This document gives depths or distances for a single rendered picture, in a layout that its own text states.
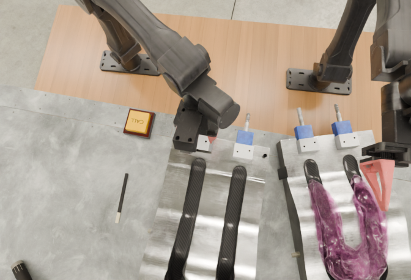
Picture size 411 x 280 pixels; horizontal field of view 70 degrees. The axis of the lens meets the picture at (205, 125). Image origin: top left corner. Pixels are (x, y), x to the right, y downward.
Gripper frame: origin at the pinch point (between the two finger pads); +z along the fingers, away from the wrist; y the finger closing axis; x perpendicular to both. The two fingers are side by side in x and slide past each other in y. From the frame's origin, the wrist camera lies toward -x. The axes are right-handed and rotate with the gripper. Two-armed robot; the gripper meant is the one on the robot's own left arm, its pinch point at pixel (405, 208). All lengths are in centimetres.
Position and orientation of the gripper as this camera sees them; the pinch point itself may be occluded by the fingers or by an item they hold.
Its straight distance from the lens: 55.0
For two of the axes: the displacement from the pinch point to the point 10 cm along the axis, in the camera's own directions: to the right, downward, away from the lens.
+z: -1.2, 9.6, -2.3
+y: 9.9, 1.1, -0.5
